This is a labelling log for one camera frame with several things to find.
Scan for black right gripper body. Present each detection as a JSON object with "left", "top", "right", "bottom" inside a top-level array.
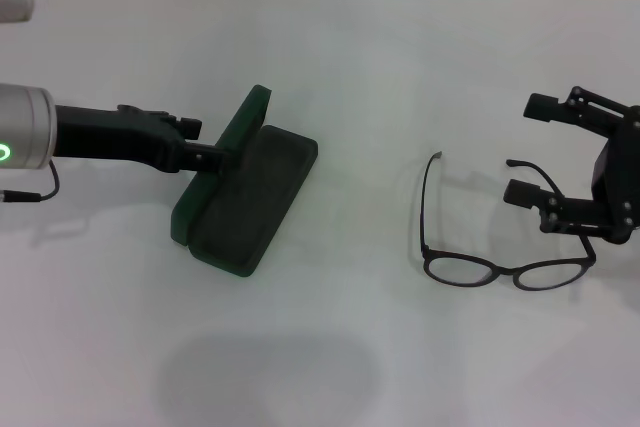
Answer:
[{"left": 591, "top": 105, "right": 640, "bottom": 246}]

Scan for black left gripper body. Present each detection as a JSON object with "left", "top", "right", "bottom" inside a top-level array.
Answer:
[{"left": 53, "top": 103, "right": 202, "bottom": 174}]

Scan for green glasses case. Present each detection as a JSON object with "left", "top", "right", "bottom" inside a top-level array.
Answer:
[{"left": 169, "top": 84, "right": 320, "bottom": 279}]

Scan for black glasses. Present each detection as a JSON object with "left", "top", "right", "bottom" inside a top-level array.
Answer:
[{"left": 418, "top": 150, "right": 597, "bottom": 294}]

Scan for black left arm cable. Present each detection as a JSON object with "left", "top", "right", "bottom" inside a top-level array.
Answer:
[{"left": 0, "top": 159, "right": 62, "bottom": 205}]

